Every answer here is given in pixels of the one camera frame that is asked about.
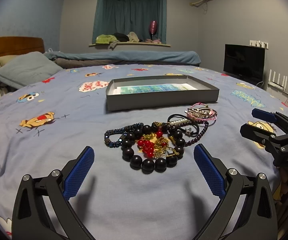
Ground green cloth on sill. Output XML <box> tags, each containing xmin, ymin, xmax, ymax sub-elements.
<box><xmin>95</xmin><ymin>34</ymin><xmax>119</xmax><ymax>44</ymax></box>

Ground white wifi router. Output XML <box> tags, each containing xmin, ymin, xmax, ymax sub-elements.
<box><xmin>268</xmin><ymin>69</ymin><xmax>288</xmax><ymax>96</ymax></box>

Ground blue cartoon bedsheet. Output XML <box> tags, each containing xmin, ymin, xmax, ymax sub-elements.
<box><xmin>0</xmin><ymin>63</ymin><xmax>288</xmax><ymax>240</ymax></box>

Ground grey shallow cardboard box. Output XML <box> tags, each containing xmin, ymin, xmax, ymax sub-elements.
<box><xmin>106</xmin><ymin>75</ymin><xmax>219</xmax><ymax>112</ymax></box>

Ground pink string bracelet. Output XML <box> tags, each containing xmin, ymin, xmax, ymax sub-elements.
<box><xmin>185</xmin><ymin>101</ymin><xmax>218</xmax><ymax>122</ymax></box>

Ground red bead gold chain jewelry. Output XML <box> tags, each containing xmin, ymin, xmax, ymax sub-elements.
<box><xmin>135</xmin><ymin>122</ymin><xmax>179</xmax><ymax>160</ymax></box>

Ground black hair tie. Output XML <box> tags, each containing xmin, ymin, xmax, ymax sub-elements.
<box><xmin>167</xmin><ymin>113</ymin><xmax>201</xmax><ymax>138</ymax></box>

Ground dark maroon bead bracelet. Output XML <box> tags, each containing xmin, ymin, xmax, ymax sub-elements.
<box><xmin>183</xmin><ymin>119</ymin><xmax>210</xmax><ymax>148</ymax></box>

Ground pink balloon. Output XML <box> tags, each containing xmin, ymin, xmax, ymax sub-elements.
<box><xmin>148</xmin><ymin>21</ymin><xmax>158</xmax><ymax>40</ymax></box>

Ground small dark blue bead bracelet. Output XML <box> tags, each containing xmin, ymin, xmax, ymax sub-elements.
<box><xmin>104</xmin><ymin>122</ymin><xmax>145</xmax><ymax>149</ymax></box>

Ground large black bead bracelet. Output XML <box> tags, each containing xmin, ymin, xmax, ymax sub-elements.
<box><xmin>121</xmin><ymin>124</ymin><xmax>186</xmax><ymax>174</ymax></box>

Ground beige cloth on sill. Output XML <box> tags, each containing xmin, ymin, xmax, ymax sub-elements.
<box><xmin>127</xmin><ymin>31</ymin><xmax>140</xmax><ymax>43</ymax></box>

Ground wooden headboard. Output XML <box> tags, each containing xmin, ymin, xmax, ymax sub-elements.
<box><xmin>0</xmin><ymin>36</ymin><xmax>45</xmax><ymax>57</ymax></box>

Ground olive pillow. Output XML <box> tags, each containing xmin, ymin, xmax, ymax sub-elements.
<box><xmin>0</xmin><ymin>55</ymin><xmax>17</xmax><ymax>68</ymax></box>

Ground black cloth on sill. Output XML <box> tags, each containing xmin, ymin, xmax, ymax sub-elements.
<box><xmin>114</xmin><ymin>33</ymin><xmax>129</xmax><ymax>42</ymax></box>

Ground black television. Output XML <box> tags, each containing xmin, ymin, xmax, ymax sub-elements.
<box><xmin>223</xmin><ymin>44</ymin><xmax>265</xmax><ymax>85</ymax></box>

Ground wooden window sill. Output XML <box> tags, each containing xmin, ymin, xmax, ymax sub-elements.
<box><xmin>88</xmin><ymin>42</ymin><xmax>171</xmax><ymax>48</ymax></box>

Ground teal folded blanket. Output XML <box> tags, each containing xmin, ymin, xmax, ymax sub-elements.
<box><xmin>44</xmin><ymin>50</ymin><xmax>201</xmax><ymax>69</ymax></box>

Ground grey-blue pillow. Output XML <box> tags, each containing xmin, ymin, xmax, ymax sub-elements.
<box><xmin>0</xmin><ymin>51</ymin><xmax>63</xmax><ymax>89</ymax></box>

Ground white wall power sockets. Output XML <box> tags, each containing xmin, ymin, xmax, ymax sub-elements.
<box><xmin>249</xmin><ymin>40</ymin><xmax>269</xmax><ymax>50</ymax></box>

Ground pearl hair clip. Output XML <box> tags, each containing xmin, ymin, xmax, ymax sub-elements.
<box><xmin>168</xmin><ymin>119</ymin><xmax>192</xmax><ymax>127</ymax></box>

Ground printed blue green paper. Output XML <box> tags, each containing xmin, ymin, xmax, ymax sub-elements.
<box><xmin>113</xmin><ymin>83</ymin><xmax>197</xmax><ymax>95</ymax></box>

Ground teal curtain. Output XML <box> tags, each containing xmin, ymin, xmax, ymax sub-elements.
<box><xmin>92</xmin><ymin>0</ymin><xmax>167</xmax><ymax>44</ymax></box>

